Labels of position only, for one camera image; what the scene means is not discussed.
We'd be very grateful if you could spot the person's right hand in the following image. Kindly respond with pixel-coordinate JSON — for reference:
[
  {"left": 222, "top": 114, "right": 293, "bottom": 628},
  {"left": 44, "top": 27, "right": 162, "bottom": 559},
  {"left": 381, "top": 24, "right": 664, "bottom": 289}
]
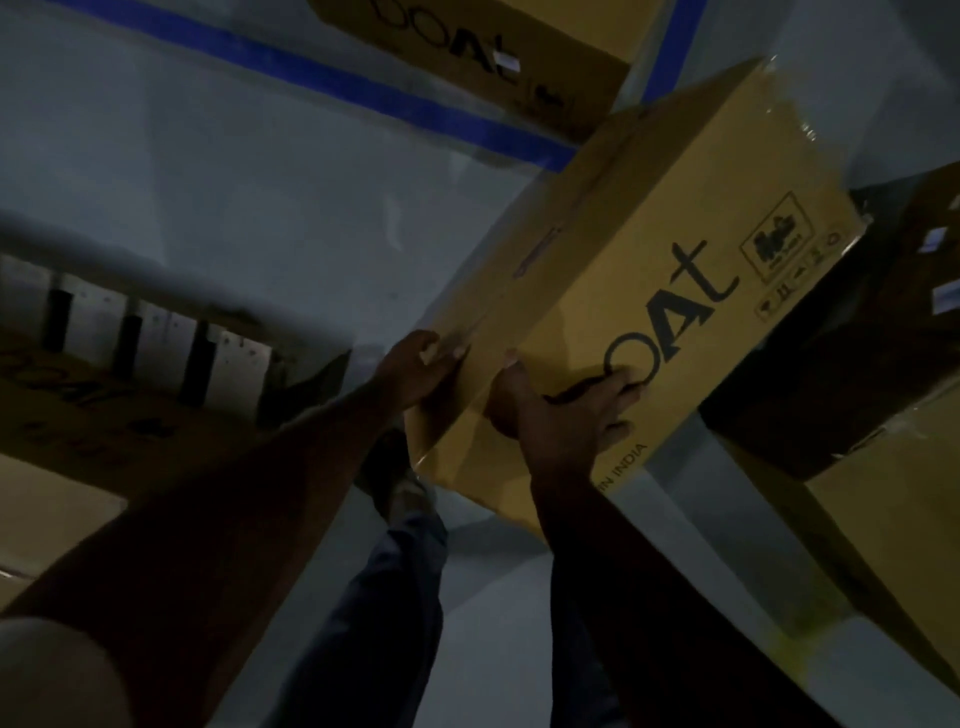
[{"left": 483, "top": 352, "right": 651, "bottom": 486}]

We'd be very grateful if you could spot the person's left hand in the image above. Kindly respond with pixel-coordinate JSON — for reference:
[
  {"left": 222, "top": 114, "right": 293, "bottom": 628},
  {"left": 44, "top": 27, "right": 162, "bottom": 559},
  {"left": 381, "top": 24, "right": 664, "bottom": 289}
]
[{"left": 373, "top": 329, "right": 471, "bottom": 414}]

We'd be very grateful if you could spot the yellow cardboard box with pictograms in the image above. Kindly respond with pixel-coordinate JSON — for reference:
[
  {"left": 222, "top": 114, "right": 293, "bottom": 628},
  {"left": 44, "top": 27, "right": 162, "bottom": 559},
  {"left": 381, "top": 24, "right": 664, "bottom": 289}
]
[{"left": 403, "top": 56, "right": 873, "bottom": 543}]

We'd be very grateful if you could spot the person's right forearm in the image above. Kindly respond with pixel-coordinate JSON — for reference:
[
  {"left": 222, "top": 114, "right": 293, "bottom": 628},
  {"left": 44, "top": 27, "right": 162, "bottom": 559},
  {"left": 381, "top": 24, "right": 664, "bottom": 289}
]
[{"left": 528, "top": 461, "right": 845, "bottom": 728}]

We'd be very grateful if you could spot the person's left forearm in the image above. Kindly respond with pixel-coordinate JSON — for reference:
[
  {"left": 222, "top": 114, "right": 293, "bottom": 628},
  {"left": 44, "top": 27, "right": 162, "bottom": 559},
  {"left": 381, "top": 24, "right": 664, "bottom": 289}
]
[{"left": 0, "top": 378, "right": 399, "bottom": 728}]

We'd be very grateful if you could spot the person's dark shoe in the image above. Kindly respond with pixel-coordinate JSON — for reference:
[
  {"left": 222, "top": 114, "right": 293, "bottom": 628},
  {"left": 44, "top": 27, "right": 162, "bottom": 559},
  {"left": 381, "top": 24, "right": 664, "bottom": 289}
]
[{"left": 354, "top": 426, "right": 438, "bottom": 528}]

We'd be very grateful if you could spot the person's blue jeans leg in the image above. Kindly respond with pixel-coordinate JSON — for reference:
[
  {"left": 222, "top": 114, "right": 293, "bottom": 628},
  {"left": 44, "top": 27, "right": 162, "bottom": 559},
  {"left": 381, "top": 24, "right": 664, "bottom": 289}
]
[{"left": 258, "top": 510, "right": 451, "bottom": 728}]

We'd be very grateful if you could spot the row of white packets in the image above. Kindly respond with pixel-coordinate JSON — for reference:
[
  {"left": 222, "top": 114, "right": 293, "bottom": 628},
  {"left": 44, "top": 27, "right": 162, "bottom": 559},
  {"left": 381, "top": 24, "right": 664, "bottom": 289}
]
[{"left": 0, "top": 253, "right": 276, "bottom": 412}]

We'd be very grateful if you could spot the long blue floor tape strip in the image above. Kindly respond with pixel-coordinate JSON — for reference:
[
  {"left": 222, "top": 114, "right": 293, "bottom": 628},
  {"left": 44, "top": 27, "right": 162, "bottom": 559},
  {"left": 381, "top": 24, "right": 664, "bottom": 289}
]
[{"left": 45, "top": 0, "right": 579, "bottom": 174}]

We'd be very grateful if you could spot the yellow printed cardboard box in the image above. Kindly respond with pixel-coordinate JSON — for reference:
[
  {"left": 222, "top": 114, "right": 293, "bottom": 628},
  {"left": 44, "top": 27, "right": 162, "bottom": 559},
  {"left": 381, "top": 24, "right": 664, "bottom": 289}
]
[{"left": 306, "top": 0, "right": 667, "bottom": 144}]

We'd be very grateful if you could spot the dark brown cardboard box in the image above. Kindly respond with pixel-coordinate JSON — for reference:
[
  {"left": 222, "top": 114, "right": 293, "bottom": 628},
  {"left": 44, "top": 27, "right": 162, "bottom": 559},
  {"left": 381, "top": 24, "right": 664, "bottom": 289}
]
[{"left": 696, "top": 161, "right": 960, "bottom": 483}]

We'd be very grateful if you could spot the short blue floor tape strip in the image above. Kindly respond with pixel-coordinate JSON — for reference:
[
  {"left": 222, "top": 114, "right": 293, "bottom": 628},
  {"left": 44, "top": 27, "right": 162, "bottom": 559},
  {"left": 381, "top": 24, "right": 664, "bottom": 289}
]
[{"left": 641, "top": 0, "right": 710, "bottom": 106}]

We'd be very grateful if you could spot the open brown cardboard box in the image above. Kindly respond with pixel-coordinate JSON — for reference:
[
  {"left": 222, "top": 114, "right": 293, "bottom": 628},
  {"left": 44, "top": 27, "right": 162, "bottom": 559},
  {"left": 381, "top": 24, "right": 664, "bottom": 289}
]
[{"left": 0, "top": 211, "right": 354, "bottom": 610}]

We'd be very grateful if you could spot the plain yellow cardboard box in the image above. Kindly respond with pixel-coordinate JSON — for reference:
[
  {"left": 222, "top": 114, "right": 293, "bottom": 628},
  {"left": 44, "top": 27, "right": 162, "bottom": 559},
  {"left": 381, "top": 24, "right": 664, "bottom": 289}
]
[{"left": 718, "top": 382, "right": 960, "bottom": 700}]

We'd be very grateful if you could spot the person's light shirt sleeve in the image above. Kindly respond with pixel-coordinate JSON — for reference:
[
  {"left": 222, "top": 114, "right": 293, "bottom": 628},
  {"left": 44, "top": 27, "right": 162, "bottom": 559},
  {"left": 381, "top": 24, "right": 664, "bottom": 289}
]
[{"left": 0, "top": 616, "right": 138, "bottom": 728}]

